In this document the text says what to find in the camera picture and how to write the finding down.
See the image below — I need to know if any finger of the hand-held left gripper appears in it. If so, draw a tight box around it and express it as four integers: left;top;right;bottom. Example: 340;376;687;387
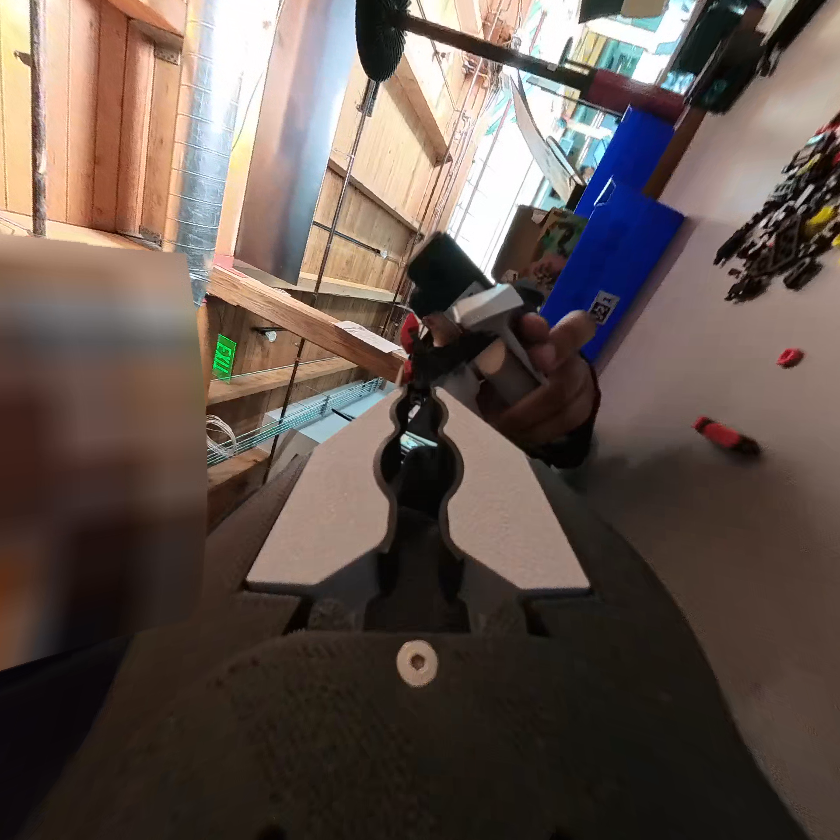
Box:
450;282;526;330

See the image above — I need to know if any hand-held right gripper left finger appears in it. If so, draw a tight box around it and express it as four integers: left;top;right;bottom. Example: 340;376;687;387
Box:
246;387;405;614

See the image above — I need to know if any black support pole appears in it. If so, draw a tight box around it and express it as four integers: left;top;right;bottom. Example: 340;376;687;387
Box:
354;0;688;122

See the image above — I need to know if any metal cable tray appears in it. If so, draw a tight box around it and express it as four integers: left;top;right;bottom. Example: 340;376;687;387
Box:
205;377;387;468

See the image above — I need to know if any person's left hand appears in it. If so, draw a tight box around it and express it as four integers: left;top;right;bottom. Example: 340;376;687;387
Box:
484;310;601;450

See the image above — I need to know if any paper sign on beam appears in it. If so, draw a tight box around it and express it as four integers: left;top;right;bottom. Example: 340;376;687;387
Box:
333;319;403;357

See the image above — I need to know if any open printed cardboard box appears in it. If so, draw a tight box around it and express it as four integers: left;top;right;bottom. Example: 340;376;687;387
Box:
491;205;589;294

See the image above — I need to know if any wooden ceiling beam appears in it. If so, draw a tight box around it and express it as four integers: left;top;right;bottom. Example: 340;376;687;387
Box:
205;264;409;383

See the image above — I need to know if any red and black lego piece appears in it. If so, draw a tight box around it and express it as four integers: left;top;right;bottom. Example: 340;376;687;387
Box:
692;415;763;459

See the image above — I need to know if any pile of lego pieces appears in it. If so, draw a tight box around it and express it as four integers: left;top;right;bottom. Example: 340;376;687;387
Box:
713;110;840;305

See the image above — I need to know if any blue storage bin with tag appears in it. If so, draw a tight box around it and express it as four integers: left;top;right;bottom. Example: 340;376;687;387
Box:
541;180;685;363

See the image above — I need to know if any silver air duct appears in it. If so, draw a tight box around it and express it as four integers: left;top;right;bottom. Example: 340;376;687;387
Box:
163;0;245;308

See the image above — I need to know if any tall cardboard panel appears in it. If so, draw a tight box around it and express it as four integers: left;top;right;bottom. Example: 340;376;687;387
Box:
507;71;581;206

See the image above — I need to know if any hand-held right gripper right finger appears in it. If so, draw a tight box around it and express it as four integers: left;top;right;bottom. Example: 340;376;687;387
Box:
428;387;593;593

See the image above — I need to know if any grey ceiling panel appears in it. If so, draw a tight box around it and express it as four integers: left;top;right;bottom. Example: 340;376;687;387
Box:
234;0;360;287

